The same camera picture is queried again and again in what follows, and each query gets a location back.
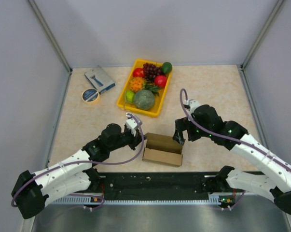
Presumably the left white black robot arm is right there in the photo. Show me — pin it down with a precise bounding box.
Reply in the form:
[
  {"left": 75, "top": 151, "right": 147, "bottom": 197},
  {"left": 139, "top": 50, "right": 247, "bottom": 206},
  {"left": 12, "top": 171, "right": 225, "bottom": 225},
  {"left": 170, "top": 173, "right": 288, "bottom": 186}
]
[{"left": 11, "top": 117, "right": 145, "bottom": 219}]

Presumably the beige masking tape roll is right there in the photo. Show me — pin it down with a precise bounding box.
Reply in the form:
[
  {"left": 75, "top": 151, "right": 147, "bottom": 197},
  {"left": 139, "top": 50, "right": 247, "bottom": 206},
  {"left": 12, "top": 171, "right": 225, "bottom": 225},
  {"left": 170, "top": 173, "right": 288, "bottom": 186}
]
[{"left": 81, "top": 88, "right": 100, "bottom": 105}]

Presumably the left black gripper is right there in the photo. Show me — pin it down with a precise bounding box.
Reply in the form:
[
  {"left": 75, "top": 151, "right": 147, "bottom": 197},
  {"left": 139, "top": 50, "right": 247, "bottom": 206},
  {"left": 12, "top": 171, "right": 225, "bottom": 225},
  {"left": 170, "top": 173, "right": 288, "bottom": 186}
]
[{"left": 109, "top": 127, "right": 146, "bottom": 152}]

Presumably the right aluminium frame post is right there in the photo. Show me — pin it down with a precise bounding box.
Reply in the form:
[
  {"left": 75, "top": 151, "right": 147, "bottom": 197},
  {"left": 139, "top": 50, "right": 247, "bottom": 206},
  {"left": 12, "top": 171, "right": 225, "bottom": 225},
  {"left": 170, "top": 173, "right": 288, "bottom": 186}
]
[{"left": 240, "top": 0, "right": 286, "bottom": 71}]

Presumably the aluminium front rail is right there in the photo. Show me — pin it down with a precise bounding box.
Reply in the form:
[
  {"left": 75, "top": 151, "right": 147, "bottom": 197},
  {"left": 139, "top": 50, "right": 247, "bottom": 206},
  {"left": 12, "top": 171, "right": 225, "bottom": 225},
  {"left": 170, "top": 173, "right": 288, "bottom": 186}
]
[{"left": 29, "top": 174, "right": 291, "bottom": 205}]

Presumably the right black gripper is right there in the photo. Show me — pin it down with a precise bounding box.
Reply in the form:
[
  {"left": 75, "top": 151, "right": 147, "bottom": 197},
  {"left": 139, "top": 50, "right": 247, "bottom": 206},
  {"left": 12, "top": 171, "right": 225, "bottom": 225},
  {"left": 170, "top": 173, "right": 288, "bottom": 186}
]
[{"left": 172, "top": 115, "right": 212, "bottom": 145}]

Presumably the green round melon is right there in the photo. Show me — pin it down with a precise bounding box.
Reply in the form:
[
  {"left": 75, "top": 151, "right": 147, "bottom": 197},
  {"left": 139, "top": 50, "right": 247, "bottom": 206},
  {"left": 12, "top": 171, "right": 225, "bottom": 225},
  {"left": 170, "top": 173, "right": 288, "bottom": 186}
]
[{"left": 133, "top": 89, "right": 155, "bottom": 110}]

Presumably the left aluminium frame post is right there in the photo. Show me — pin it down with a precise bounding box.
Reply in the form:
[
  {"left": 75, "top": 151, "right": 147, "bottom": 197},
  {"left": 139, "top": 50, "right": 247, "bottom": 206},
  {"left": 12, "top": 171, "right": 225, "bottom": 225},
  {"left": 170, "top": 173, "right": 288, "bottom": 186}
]
[{"left": 26, "top": 0, "right": 72, "bottom": 73}]

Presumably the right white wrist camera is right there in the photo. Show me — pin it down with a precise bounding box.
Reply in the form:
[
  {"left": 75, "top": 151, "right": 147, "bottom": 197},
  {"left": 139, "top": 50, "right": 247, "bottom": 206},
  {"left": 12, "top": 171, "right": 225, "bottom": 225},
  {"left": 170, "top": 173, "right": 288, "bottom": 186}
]
[{"left": 184, "top": 99, "right": 201, "bottom": 114}]

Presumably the small green lime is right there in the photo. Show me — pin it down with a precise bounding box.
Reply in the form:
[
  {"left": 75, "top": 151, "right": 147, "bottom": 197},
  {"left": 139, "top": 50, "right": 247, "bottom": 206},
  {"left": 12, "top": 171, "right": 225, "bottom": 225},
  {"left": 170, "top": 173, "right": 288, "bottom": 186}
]
[{"left": 125, "top": 90, "right": 135, "bottom": 103}]

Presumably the green avocado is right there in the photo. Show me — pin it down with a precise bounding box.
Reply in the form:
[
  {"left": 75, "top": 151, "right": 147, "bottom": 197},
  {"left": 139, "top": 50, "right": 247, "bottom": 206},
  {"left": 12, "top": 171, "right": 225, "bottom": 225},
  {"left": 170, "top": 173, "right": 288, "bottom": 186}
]
[{"left": 161, "top": 62, "right": 173, "bottom": 74}]

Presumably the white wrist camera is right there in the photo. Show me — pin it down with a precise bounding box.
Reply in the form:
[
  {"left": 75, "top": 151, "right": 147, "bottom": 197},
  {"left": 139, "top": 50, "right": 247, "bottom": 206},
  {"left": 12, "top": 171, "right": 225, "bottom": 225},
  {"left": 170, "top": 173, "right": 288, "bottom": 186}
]
[
  {"left": 125, "top": 113, "right": 142, "bottom": 137},
  {"left": 184, "top": 99, "right": 201, "bottom": 114}
]

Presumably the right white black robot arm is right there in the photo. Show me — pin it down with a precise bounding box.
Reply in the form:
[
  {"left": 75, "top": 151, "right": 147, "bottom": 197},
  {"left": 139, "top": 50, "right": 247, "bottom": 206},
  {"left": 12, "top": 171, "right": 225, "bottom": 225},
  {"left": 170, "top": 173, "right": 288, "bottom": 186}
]
[{"left": 173, "top": 100, "right": 291, "bottom": 215}]

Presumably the dark purple grape bunch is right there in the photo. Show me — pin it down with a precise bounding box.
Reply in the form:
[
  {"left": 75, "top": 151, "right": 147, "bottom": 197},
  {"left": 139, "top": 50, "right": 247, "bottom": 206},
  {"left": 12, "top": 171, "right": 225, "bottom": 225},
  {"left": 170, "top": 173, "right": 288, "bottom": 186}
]
[{"left": 143, "top": 63, "right": 162, "bottom": 83}]

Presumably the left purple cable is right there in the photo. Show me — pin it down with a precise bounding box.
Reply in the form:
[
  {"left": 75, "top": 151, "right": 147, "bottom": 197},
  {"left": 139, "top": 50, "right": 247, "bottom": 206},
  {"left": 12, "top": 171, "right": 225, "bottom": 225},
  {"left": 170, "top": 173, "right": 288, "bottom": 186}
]
[{"left": 10, "top": 113, "right": 145, "bottom": 211}]

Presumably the brown cardboard box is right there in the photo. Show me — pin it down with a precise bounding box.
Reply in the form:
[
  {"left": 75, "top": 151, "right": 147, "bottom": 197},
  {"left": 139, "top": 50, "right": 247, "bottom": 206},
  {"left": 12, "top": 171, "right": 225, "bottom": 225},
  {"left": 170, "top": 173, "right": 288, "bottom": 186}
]
[{"left": 142, "top": 132, "right": 183, "bottom": 167}]

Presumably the yellow plastic tray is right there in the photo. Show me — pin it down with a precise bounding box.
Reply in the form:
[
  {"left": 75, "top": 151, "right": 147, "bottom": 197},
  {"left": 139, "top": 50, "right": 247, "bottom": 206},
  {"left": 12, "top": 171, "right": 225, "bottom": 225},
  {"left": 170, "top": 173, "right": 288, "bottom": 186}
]
[{"left": 117, "top": 59, "right": 172, "bottom": 117}]

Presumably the aluminium frame post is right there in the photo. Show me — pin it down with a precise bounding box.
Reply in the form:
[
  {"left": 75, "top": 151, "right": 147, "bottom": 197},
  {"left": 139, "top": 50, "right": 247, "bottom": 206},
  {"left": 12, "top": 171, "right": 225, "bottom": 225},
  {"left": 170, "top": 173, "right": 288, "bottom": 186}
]
[
  {"left": 26, "top": 0, "right": 72, "bottom": 73},
  {"left": 240, "top": 0, "right": 286, "bottom": 71}
]

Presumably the blue razor package box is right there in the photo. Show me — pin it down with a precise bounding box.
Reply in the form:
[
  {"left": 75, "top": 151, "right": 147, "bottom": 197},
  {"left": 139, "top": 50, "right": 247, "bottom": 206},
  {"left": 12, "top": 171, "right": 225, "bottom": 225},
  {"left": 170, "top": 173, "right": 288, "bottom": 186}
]
[{"left": 84, "top": 66, "right": 115, "bottom": 94}]

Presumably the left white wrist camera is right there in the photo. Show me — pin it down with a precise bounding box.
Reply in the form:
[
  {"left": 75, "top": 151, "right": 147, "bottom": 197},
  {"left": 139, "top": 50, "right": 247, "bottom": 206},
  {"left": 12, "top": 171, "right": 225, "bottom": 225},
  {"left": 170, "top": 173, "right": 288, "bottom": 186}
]
[{"left": 125, "top": 113, "right": 142, "bottom": 137}]

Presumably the red apple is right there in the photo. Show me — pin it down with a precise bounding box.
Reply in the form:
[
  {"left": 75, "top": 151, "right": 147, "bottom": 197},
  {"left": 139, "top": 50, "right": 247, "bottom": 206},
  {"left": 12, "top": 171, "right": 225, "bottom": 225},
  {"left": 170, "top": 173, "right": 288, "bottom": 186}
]
[{"left": 132, "top": 68, "right": 145, "bottom": 78}]

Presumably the red pomegranate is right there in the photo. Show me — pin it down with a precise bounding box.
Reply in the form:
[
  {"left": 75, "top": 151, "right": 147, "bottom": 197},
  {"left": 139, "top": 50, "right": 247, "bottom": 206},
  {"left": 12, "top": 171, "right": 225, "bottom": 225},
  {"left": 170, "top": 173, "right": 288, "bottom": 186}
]
[{"left": 154, "top": 75, "right": 167, "bottom": 88}]

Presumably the orange pineapple with leaves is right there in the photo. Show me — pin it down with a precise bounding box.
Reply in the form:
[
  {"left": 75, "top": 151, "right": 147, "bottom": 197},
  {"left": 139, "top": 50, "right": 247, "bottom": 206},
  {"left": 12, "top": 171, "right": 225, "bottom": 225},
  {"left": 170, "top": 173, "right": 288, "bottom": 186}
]
[{"left": 129, "top": 77, "right": 160, "bottom": 96}]

